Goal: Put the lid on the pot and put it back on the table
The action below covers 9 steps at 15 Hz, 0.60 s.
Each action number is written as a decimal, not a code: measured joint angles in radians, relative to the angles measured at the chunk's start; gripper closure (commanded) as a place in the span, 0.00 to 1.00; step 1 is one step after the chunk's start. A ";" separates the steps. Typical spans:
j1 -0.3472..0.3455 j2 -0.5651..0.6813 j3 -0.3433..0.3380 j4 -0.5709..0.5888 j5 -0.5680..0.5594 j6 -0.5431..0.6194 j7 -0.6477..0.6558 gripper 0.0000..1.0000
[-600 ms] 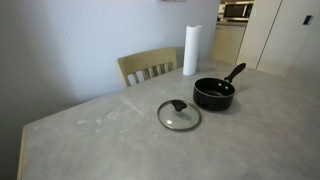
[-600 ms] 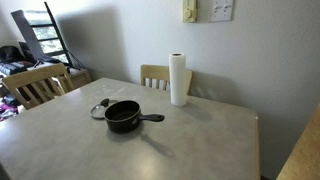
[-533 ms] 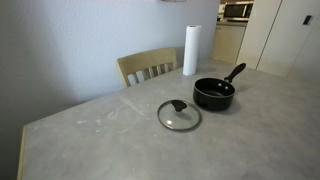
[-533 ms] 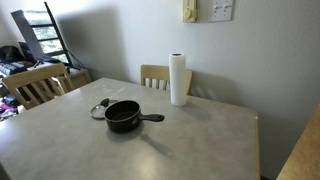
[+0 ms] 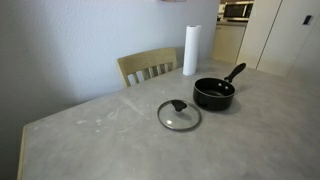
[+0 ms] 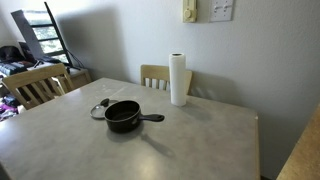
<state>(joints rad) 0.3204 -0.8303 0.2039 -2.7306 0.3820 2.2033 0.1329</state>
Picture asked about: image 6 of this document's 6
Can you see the glass lid with black knob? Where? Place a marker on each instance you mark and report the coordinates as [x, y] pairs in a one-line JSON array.
[[96, 112]]

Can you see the light wooden slat-back chair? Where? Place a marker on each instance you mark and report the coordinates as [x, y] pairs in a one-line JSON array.
[[33, 75], [153, 71]]

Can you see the white paper towel roll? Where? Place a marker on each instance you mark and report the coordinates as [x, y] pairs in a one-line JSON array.
[[177, 80]]

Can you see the wooden side table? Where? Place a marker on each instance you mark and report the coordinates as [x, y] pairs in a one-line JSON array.
[[80, 78]]

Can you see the grey leaning panel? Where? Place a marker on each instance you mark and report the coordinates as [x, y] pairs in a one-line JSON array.
[[25, 30]]

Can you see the dark striped bundle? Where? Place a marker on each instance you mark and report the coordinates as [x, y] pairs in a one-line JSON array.
[[13, 67]]

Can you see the black bag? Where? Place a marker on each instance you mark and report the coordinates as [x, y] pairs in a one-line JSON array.
[[10, 53]]

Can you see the colourful cloth pile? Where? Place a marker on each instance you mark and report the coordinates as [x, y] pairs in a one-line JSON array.
[[6, 110]]

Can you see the wooden counter top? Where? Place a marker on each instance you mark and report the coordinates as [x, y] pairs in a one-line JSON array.
[[306, 156]]

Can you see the beige wall thermostat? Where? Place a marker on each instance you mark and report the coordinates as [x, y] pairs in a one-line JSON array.
[[189, 11]]

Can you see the white light switch plate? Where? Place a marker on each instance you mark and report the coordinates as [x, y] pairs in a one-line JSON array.
[[221, 10]]

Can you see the window with dark frame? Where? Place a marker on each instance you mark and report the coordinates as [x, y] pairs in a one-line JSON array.
[[46, 33]]

